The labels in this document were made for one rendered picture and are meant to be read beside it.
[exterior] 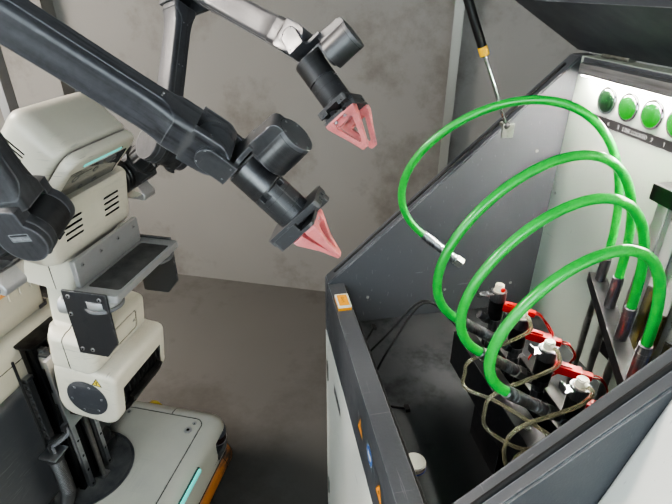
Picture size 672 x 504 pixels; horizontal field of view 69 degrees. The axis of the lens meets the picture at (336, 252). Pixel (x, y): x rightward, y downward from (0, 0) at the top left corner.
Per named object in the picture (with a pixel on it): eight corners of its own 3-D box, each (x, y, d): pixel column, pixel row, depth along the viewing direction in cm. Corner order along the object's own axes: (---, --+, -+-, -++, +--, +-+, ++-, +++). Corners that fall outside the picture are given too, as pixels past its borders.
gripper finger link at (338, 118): (388, 135, 93) (359, 95, 93) (376, 136, 87) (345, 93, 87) (361, 157, 96) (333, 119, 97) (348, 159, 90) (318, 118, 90)
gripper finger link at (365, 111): (391, 135, 95) (363, 96, 96) (380, 135, 89) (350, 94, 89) (365, 157, 98) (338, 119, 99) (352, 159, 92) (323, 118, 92)
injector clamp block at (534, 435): (445, 387, 104) (454, 329, 97) (489, 381, 106) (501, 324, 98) (528, 545, 75) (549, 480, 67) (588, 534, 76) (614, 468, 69)
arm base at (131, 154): (130, 148, 126) (101, 163, 115) (150, 131, 122) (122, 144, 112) (154, 176, 128) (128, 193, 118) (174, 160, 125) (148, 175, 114)
